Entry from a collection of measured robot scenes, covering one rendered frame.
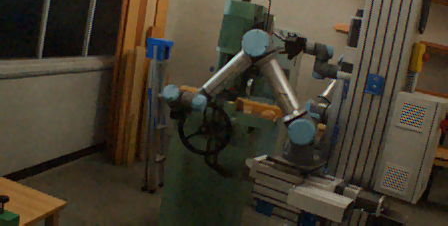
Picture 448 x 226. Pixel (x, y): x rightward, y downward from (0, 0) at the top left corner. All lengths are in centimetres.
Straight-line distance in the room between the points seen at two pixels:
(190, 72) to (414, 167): 359
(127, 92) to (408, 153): 261
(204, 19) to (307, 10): 113
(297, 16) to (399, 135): 307
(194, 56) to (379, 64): 335
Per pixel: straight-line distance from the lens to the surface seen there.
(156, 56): 358
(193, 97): 216
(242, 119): 268
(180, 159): 280
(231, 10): 274
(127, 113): 418
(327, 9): 504
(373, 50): 227
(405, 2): 225
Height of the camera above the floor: 137
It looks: 9 degrees down
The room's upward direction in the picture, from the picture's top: 11 degrees clockwise
